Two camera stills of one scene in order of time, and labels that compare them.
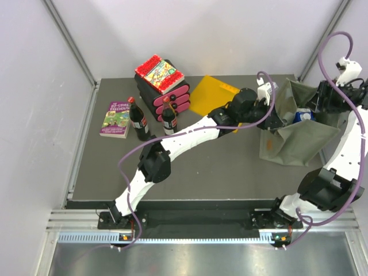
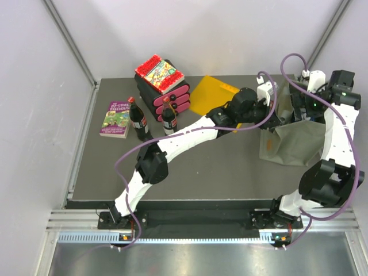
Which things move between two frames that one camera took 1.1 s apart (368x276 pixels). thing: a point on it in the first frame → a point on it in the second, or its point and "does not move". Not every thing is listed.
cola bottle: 169,118 does not move
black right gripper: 325,88 → 299,99
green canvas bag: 297,143 does not move
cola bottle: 138,121 does not move
